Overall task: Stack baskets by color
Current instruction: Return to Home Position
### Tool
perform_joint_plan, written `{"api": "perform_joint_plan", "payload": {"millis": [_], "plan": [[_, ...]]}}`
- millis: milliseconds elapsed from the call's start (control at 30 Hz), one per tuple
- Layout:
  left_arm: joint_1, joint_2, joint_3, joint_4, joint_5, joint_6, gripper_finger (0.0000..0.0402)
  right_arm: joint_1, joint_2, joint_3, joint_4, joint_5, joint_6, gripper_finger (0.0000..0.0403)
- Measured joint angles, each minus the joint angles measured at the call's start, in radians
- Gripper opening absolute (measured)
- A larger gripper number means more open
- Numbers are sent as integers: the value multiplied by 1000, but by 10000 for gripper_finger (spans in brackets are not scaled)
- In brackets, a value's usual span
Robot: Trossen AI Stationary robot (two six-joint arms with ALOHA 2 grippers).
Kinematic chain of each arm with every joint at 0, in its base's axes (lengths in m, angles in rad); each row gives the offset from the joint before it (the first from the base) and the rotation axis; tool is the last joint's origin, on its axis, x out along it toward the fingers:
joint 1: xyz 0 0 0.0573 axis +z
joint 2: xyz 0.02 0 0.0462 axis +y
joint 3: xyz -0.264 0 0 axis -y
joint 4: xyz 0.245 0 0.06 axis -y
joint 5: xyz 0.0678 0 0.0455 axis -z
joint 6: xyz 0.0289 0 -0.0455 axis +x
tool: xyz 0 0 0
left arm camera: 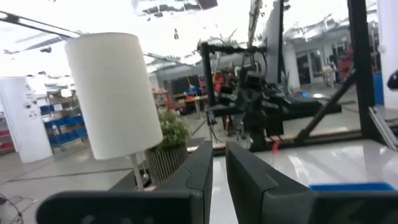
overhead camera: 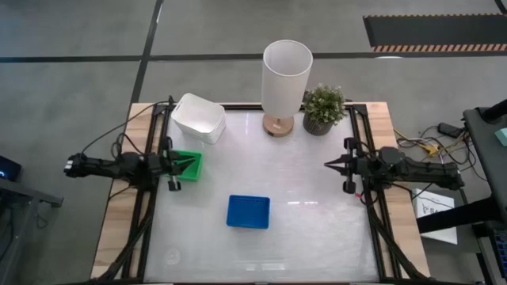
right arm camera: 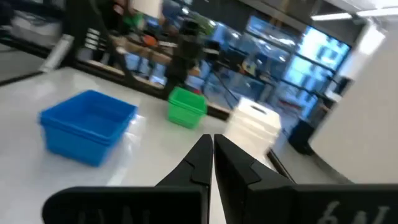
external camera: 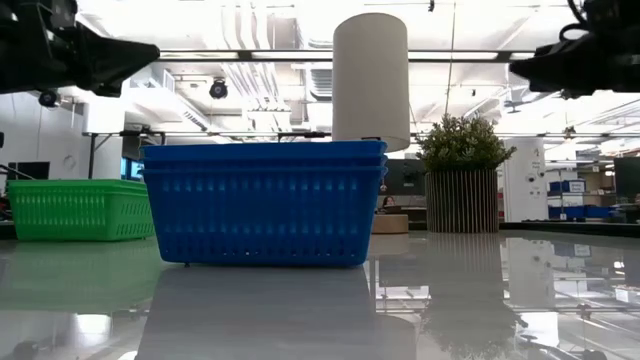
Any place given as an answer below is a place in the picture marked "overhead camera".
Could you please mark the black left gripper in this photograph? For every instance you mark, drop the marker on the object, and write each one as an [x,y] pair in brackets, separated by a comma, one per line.
[158,166]

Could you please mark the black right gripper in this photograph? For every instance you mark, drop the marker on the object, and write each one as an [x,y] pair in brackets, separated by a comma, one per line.
[360,166]

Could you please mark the green plastic slotted basket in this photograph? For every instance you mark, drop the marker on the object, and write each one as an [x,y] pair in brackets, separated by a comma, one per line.
[195,172]

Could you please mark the blue plastic slotted basket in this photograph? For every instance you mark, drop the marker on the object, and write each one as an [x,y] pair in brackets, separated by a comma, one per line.
[248,207]

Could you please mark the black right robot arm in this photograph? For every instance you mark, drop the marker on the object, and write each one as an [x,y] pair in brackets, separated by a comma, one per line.
[420,170]

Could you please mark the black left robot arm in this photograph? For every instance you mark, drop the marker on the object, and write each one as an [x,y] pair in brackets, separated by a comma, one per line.
[107,166]

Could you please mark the potted plant grey ribbed pot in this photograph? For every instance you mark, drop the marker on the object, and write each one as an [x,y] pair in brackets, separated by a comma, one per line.
[324,107]

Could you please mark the light wooden table board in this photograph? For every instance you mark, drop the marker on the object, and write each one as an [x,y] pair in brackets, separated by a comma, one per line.
[400,221]
[119,221]

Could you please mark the tall white cylinder lamp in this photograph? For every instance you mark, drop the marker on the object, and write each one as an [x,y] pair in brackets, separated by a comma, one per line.
[285,79]

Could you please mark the white cardboard box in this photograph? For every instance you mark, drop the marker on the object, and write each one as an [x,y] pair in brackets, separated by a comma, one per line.
[435,221]

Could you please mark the black power adapter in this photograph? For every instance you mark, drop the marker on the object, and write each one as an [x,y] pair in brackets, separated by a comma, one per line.
[449,130]

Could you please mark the black side table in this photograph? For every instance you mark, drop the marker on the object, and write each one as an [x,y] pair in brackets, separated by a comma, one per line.
[485,150]

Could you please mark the grey metal stand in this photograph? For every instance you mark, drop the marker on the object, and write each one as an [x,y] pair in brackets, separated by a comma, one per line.
[27,192]

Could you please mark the teal small box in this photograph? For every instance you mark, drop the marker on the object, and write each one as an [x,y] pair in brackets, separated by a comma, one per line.
[502,136]

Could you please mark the black device blue light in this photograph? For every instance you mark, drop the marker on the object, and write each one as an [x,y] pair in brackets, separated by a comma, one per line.
[8,168]

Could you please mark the black aluminium station frame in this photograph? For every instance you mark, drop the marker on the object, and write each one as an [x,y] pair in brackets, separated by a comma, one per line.
[366,130]

